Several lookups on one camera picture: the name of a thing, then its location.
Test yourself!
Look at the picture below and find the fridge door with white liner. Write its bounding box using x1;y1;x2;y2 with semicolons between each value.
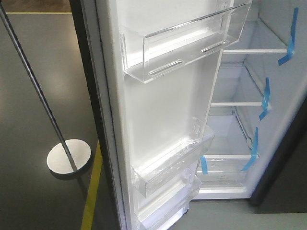
69;0;254;230

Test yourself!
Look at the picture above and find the grey fridge with white interior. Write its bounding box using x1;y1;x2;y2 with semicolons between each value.
195;0;307;204

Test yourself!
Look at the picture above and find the clear middle door bin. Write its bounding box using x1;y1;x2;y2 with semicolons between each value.
131;117;215;197

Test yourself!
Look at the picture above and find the clear door bin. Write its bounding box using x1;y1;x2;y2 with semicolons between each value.
135;168;201;230
117;0;252;83
131;117;215;197

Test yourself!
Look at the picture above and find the clear upper door bin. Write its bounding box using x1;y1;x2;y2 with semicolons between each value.
117;0;252;83

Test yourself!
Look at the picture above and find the blue tape strip drawer left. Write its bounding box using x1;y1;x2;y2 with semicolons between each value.
200;156;208;175

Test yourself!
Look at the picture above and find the clear crisper drawer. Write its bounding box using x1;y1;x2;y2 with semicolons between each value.
196;154;259;188

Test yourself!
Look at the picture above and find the silver stanchion pole with base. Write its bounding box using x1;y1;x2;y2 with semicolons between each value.
0;5;91;175

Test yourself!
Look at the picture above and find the clear lower door bin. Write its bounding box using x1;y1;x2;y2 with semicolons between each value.
135;168;201;230

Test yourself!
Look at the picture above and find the blue tape strip lower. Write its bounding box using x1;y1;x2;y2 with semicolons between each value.
241;127;259;172

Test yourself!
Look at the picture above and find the blue tape strip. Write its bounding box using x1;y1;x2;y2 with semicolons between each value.
241;127;259;172
259;77;271;121
278;7;299;66

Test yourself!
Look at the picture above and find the blue tape strip middle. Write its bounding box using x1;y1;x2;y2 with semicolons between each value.
259;77;271;121

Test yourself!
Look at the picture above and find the blue tape strip top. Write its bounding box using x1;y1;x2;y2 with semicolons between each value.
278;7;299;66

